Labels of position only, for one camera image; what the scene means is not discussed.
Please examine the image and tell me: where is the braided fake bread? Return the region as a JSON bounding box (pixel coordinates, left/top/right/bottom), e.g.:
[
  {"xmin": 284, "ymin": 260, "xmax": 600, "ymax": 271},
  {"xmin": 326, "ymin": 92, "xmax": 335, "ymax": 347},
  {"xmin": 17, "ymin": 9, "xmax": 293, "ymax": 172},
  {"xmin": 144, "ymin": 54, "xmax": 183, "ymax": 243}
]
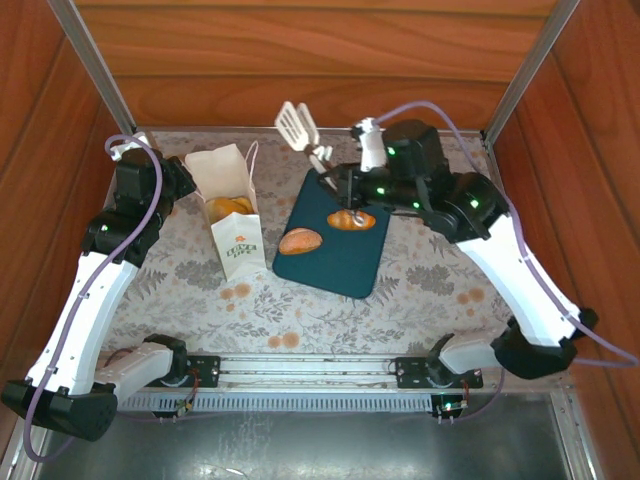
[{"xmin": 207, "ymin": 198, "xmax": 236, "ymax": 221}]

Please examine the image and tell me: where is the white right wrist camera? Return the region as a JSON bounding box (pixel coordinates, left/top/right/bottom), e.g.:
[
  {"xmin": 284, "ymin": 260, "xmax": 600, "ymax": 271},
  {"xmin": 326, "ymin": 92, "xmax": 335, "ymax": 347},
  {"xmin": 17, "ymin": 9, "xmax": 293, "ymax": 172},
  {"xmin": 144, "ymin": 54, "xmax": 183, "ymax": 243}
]
[{"xmin": 351, "ymin": 117, "xmax": 389, "ymax": 172}]

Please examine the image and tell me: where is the oval pink-sprinkled fake bread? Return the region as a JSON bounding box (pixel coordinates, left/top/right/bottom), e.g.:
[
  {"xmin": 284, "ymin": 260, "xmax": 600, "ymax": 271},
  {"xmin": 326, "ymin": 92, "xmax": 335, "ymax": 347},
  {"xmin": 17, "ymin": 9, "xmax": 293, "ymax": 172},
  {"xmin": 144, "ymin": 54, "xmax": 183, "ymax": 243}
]
[{"xmin": 277, "ymin": 227, "xmax": 324, "ymax": 257}]

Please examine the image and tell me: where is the aluminium frame post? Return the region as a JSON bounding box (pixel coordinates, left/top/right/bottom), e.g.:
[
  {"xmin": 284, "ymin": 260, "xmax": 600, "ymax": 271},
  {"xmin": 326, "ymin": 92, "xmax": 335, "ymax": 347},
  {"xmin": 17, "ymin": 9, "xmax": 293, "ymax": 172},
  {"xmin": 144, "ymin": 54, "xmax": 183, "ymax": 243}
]
[
  {"xmin": 47, "ymin": 0, "xmax": 137, "ymax": 142},
  {"xmin": 481, "ymin": 0, "xmax": 582, "ymax": 145}
]

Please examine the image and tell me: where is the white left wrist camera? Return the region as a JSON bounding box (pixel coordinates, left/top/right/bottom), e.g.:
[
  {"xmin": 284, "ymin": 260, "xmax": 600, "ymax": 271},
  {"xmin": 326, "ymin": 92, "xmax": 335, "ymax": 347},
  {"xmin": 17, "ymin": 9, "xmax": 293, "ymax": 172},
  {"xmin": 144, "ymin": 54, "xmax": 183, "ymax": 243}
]
[{"xmin": 108, "ymin": 142, "xmax": 151, "ymax": 161}]

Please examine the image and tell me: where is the grey slotted cable duct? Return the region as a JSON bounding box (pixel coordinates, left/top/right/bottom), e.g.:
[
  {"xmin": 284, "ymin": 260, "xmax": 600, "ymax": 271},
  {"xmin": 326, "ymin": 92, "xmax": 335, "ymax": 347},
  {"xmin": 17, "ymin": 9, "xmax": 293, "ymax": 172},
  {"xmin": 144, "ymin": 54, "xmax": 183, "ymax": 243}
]
[{"xmin": 117, "ymin": 392, "xmax": 551, "ymax": 414}]

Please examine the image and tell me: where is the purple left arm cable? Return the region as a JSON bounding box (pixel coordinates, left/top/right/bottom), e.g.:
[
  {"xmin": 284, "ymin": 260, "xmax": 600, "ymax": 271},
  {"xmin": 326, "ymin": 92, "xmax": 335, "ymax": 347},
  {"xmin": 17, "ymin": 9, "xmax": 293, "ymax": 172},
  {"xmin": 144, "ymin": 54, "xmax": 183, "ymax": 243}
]
[{"xmin": 22, "ymin": 134, "xmax": 165, "ymax": 464}]

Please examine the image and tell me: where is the floral tablecloth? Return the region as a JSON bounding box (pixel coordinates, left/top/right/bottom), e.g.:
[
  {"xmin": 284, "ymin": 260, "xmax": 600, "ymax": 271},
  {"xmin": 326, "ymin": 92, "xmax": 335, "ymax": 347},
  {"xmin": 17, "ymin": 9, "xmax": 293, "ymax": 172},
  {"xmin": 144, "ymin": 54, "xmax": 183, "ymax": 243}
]
[{"xmin": 97, "ymin": 130, "xmax": 551, "ymax": 354}]

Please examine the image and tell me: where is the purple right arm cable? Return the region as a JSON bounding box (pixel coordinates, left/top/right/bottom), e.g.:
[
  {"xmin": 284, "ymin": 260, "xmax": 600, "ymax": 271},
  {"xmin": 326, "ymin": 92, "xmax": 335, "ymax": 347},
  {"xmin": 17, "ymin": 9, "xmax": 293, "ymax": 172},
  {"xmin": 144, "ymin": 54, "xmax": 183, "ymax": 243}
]
[{"xmin": 374, "ymin": 101, "xmax": 640, "ymax": 424}]

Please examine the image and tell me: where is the long striped fake bread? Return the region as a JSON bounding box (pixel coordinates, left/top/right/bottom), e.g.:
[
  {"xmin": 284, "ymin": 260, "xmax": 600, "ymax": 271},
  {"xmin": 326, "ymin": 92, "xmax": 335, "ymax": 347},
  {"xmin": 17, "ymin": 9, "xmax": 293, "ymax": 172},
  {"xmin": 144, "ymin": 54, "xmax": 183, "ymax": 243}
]
[{"xmin": 327, "ymin": 208, "xmax": 377, "ymax": 232}]

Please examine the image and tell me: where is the teal rectangular tray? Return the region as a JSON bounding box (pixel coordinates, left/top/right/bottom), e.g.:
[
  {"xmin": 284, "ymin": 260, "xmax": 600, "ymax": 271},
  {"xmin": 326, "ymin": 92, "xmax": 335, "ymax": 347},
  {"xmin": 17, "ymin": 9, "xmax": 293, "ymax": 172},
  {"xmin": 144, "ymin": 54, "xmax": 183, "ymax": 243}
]
[{"xmin": 272, "ymin": 169, "xmax": 391, "ymax": 300}]

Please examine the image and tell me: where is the grey metal panel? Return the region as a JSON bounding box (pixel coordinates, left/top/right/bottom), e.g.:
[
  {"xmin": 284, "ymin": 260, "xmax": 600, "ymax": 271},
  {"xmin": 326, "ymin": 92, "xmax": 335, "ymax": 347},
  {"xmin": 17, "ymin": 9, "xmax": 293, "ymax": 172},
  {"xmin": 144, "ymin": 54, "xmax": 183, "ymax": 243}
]
[{"xmin": 29, "ymin": 409, "xmax": 576, "ymax": 480}]

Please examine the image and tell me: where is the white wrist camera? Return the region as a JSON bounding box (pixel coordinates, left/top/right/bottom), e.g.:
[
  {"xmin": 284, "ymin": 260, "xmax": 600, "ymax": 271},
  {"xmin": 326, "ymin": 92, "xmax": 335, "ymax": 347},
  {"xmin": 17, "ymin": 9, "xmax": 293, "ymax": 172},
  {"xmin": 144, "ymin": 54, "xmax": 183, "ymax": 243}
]
[
  {"xmin": 351, "ymin": 117, "xmax": 389, "ymax": 172},
  {"xmin": 108, "ymin": 142, "xmax": 151, "ymax": 161}
]

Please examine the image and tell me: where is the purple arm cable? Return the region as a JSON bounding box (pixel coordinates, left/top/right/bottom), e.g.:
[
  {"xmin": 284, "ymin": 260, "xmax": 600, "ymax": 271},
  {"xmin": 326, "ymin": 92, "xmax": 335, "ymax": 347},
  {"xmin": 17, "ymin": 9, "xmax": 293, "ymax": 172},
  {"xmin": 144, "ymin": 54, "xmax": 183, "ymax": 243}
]
[
  {"xmin": 374, "ymin": 101, "xmax": 640, "ymax": 424},
  {"xmin": 22, "ymin": 134, "xmax": 165, "ymax": 464}
]

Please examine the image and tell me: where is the white paper bag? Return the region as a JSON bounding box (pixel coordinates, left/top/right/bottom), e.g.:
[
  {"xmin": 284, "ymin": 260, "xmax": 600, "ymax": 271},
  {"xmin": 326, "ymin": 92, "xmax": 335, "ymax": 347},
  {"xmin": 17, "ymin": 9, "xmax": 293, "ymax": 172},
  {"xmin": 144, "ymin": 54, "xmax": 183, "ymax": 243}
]
[{"xmin": 184, "ymin": 140, "xmax": 268, "ymax": 284}]

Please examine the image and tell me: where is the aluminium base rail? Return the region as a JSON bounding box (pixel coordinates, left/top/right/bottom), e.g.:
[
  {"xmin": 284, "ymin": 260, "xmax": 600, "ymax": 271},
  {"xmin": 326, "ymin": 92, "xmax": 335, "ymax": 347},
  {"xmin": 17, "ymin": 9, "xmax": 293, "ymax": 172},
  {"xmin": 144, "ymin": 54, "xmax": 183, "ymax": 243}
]
[{"xmin": 92, "ymin": 349, "xmax": 571, "ymax": 397}]

